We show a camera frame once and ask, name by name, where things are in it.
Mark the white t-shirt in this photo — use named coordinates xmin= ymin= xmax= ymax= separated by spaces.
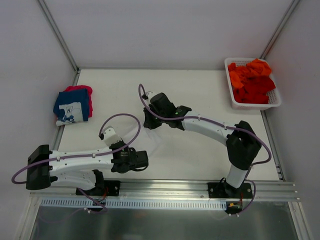
xmin=121 ymin=125 xmax=162 ymax=157

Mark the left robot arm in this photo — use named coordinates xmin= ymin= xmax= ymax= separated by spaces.
xmin=26 ymin=141 xmax=149 ymax=195

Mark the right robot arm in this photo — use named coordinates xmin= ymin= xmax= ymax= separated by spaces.
xmin=141 ymin=91 xmax=262 ymax=198

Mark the folded blue printed t-shirt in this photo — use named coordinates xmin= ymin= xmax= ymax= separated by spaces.
xmin=53 ymin=91 xmax=89 ymax=127

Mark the red t-shirt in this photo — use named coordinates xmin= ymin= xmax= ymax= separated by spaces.
xmin=233 ymin=76 xmax=276 ymax=104

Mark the orange t-shirt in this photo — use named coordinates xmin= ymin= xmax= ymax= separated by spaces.
xmin=227 ymin=58 xmax=272 ymax=89

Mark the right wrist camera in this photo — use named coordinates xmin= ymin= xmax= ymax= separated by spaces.
xmin=142 ymin=91 xmax=158 ymax=101

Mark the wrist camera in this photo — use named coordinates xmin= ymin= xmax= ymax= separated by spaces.
xmin=142 ymin=91 xmax=158 ymax=101
xmin=98 ymin=126 xmax=122 ymax=147

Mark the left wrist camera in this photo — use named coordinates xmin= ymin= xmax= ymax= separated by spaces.
xmin=98 ymin=126 xmax=122 ymax=147

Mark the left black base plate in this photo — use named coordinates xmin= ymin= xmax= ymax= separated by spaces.
xmin=83 ymin=180 xmax=121 ymax=197

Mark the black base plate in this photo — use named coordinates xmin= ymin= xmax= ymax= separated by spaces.
xmin=207 ymin=182 xmax=253 ymax=199
xmin=83 ymin=180 xmax=121 ymax=197

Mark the white slotted cable duct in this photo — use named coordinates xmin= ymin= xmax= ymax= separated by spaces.
xmin=41 ymin=197 xmax=227 ymax=211

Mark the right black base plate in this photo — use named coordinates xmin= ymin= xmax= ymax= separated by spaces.
xmin=207 ymin=182 xmax=253 ymax=199

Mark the left aluminium frame post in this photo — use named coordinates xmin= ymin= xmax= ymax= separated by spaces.
xmin=36 ymin=0 xmax=79 ymax=73

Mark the aluminium frame post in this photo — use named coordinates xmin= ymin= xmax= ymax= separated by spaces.
xmin=36 ymin=0 xmax=79 ymax=73
xmin=260 ymin=0 xmax=301 ymax=60

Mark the aluminium mounting rail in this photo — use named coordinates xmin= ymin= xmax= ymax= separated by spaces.
xmin=29 ymin=175 xmax=300 ymax=202

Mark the right aluminium frame post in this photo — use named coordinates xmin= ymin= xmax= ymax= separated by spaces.
xmin=260 ymin=0 xmax=301 ymax=60

